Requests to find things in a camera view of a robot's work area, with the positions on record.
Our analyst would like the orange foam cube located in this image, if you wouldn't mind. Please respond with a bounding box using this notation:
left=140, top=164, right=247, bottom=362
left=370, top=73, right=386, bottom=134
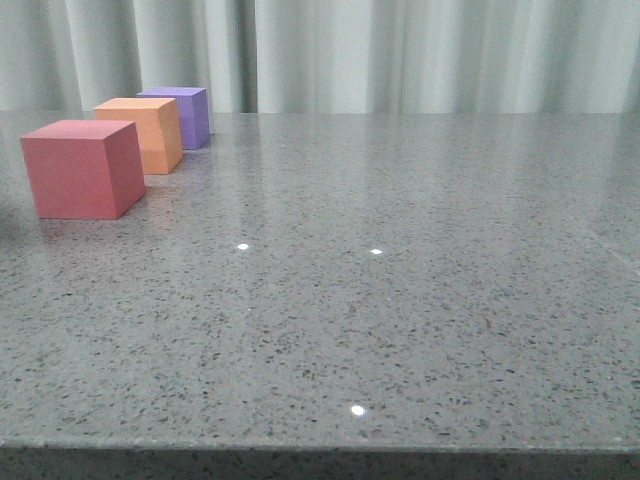
left=94, top=97, right=183, bottom=175

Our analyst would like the purple foam cube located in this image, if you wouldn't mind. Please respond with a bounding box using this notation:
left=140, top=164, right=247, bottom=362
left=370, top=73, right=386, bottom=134
left=137, top=87, right=210, bottom=150

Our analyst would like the red foam cube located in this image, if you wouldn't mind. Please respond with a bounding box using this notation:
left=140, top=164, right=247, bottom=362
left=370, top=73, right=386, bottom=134
left=20, top=120, right=146, bottom=219

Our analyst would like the pale green curtain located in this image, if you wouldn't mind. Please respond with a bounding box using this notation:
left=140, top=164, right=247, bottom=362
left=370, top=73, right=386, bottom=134
left=1, top=1, right=639, bottom=113

